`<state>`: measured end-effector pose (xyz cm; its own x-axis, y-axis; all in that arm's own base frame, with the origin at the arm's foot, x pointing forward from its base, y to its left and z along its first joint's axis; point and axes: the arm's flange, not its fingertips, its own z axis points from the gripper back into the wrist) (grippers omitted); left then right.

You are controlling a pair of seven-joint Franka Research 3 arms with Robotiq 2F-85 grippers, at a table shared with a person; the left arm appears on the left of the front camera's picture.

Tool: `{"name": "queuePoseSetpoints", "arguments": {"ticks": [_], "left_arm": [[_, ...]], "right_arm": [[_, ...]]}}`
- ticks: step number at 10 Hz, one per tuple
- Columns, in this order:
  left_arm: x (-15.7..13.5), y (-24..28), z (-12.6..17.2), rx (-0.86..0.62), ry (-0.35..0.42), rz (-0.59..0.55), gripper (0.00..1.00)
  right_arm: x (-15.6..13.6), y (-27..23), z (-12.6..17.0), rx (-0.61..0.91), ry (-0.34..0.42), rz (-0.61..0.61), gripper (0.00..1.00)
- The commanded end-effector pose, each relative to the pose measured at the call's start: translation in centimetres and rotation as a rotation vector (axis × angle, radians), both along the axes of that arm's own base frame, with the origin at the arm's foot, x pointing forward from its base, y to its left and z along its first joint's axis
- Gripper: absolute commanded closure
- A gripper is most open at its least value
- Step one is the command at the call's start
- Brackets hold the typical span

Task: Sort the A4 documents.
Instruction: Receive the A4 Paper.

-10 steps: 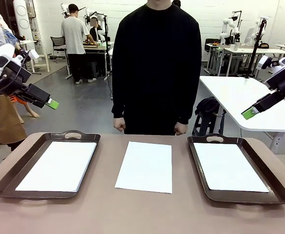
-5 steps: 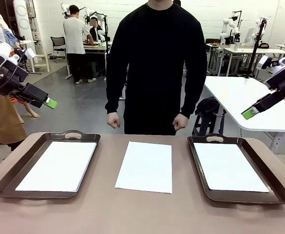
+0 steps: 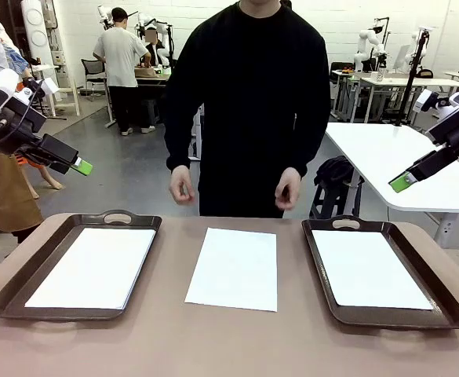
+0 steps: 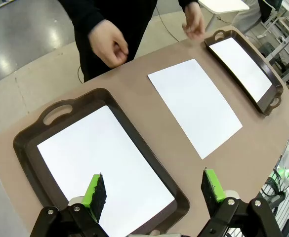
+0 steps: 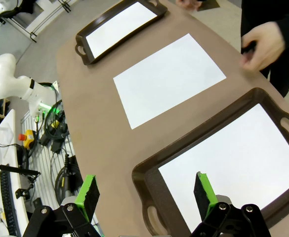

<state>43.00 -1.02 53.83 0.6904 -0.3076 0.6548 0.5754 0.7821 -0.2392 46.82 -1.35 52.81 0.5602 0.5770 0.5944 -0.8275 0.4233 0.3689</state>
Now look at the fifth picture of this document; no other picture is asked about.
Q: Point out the white side desk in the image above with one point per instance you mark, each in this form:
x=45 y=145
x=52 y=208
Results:
x=11 y=128

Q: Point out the person in black sweater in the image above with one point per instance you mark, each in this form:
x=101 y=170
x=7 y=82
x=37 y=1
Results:
x=265 y=10

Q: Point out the black power adapter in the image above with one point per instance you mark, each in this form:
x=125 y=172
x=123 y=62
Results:
x=57 y=146

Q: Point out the black clamp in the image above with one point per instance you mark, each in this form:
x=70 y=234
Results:
x=24 y=192

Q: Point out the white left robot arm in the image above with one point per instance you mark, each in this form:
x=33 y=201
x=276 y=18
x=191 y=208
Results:
x=3 y=74

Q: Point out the white A4 paper stack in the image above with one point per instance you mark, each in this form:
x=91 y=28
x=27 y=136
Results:
x=169 y=79

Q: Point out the person's left hand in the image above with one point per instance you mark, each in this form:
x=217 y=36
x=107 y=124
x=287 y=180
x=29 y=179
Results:
x=267 y=44

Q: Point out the white A4 sheet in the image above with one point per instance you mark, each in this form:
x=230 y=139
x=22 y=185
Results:
x=233 y=168
x=119 y=27

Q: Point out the black keyboard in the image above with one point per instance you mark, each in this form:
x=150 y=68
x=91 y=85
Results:
x=8 y=205

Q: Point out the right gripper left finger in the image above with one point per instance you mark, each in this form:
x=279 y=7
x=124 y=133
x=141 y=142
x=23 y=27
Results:
x=86 y=195

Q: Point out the person's right hand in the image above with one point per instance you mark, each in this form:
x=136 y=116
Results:
x=188 y=3

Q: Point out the black metal rod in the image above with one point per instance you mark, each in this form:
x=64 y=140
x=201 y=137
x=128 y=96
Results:
x=11 y=169

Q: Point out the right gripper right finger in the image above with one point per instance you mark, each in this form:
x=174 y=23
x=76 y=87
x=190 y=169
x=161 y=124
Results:
x=204 y=195

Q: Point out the yellow emergency stop box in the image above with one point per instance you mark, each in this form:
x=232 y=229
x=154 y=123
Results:
x=28 y=139

